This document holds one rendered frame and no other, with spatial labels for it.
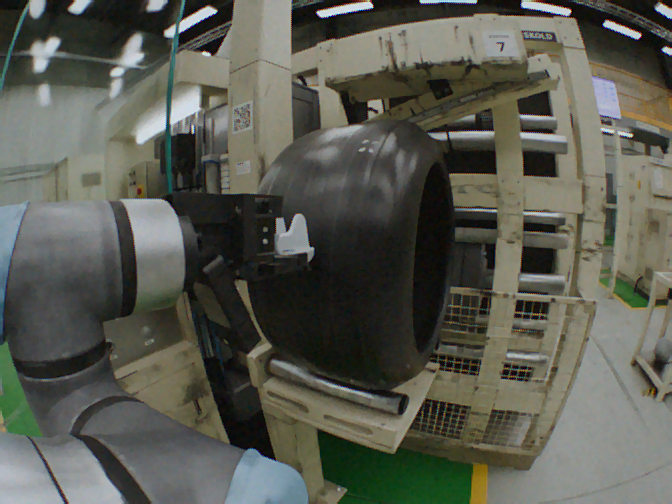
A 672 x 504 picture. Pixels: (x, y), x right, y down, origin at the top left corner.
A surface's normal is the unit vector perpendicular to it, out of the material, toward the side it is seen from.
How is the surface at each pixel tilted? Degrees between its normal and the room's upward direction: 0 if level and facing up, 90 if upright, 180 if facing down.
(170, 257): 87
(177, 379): 90
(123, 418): 6
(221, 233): 90
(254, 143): 90
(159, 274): 100
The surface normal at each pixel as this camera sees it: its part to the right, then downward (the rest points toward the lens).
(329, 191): -0.47, -0.30
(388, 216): 0.22, -0.13
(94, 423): -0.11, -0.92
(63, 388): 0.77, 0.04
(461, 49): -0.51, 0.20
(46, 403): 0.47, 0.06
